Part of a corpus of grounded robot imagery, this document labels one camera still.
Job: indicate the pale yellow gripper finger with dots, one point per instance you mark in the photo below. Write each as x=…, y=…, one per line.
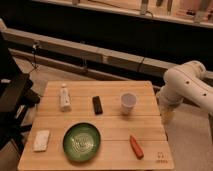
x=167, y=114

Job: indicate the green ceramic bowl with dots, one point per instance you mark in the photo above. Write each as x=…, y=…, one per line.
x=81, y=142

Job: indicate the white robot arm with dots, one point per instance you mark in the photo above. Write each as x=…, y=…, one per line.
x=184, y=81

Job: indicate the black rectangular block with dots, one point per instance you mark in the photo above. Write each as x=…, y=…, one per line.
x=97, y=105

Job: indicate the wooden folding table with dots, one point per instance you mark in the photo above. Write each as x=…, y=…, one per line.
x=116, y=153

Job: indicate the white tube bottle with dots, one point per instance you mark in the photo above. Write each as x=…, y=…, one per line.
x=65, y=104

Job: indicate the white sponge block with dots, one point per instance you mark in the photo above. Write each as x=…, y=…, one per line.
x=41, y=140

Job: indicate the black equipment stand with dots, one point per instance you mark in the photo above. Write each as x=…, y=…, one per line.
x=16, y=96

